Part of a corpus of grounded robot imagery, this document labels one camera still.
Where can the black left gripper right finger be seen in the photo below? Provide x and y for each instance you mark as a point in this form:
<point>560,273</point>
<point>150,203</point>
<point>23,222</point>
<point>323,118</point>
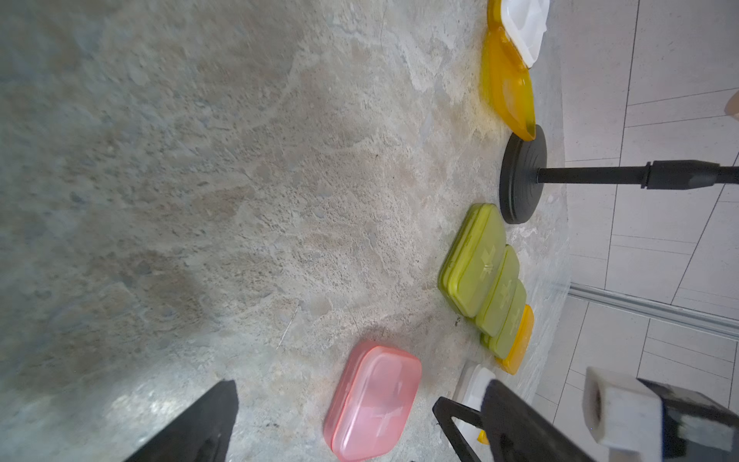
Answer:
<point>517,432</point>

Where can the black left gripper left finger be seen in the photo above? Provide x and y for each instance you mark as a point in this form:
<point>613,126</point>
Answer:
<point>200,433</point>

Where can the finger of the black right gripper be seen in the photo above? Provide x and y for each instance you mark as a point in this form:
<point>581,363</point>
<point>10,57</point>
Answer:
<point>447,412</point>

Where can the pink pillbox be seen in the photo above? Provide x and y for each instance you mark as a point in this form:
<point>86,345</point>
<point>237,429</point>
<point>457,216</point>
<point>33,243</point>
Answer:
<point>372,402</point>

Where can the green pillbox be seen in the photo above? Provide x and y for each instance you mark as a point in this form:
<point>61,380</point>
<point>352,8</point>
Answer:
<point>501,344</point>
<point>491,318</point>
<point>474,258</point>

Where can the clear pillbox white tray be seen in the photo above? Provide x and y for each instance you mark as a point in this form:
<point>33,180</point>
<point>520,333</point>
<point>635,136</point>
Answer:
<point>470,391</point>

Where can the black microphone stand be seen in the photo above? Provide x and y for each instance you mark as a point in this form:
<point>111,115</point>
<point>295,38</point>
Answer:
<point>525,173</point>

